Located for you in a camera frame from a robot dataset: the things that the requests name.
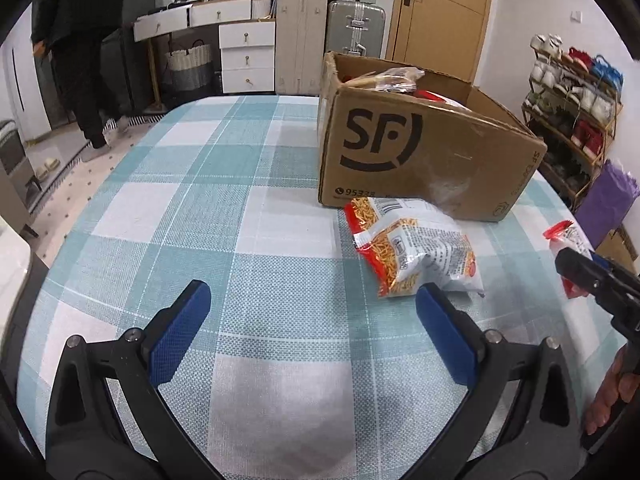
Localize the white red small snack pack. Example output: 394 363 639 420
542 219 597 300

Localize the white red noodle snack bag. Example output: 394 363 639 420
344 197 484 297

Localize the clear cracker pack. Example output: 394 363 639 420
345 66 425 93

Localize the person's right hand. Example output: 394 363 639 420
585 346 639 436

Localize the purple bag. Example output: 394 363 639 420
574 159 639 248

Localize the wooden shoe rack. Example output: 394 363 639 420
521 35 624 211

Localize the dotted beige rug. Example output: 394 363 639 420
29 115 162 268

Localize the teal white checked tablecloth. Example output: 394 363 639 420
16 96 639 479

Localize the brown SF cardboard box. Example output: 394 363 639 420
318 52 547 222

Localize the wooden door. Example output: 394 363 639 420
385 0 491 81

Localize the silver suitcase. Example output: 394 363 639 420
326 1 386 58

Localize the beige suitcase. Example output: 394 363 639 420
276 0 328 96

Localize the woven laundry basket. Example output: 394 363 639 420
165 40 214 92

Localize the white drawer desk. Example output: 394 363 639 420
134 0 276 94

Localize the person in black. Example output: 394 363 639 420
32 0 128 162

